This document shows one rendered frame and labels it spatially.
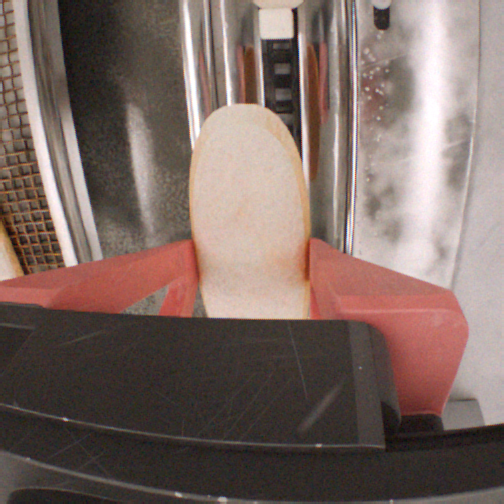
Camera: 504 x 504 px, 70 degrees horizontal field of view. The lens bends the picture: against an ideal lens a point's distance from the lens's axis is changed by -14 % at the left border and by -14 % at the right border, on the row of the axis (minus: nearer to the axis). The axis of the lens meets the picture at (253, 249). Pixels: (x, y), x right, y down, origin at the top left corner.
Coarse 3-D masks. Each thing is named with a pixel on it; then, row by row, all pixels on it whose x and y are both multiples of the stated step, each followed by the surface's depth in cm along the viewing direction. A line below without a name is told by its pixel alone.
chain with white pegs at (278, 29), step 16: (272, 16) 15; (288, 16) 14; (272, 32) 15; (288, 32) 15; (272, 48) 18; (288, 48) 18; (272, 64) 18; (288, 64) 18; (272, 80) 19; (272, 96) 19; (288, 96) 19; (288, 112) 20
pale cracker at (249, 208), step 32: (224, 128) 11; (256, 128) 11; (192, 160) 12; (224, 160) 11; (256, 160) 11; (288, 160) 11; (192, 192) 12; (224, 192) 12; (256, 192) 12; (288, 192) 12; (192, 224) 13; (224, 224) 12; (256, 224) 12; (288, 224) 12; (224, 256) 13; (256, 256) 13; (288, 256) 13; (224, 288) 13; (256, 288) 13; (288, 288) 13
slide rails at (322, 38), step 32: (224, 0) 16; (320, 0) 16; (224, 32) 17; (256, 32) 17; (320, 32) 16; (224, 64) 18; (256, 64) 17; (320, 64) 17; (224, 96) 18; (256, 96) 18; (320, 96) 18; (320, 128) 19; (320, 160) 19; (320, 192) 20; (320, 224) 21
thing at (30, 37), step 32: (32, 0) 13; (32, 32) 13; (32, 64) 13; (32, 96) 15; (0, 128) 16; (32, 128) 16; (64, 160) 17; (0, 192) 17; (64, 192) 17; (64, 224) 17; (64, 256) 19
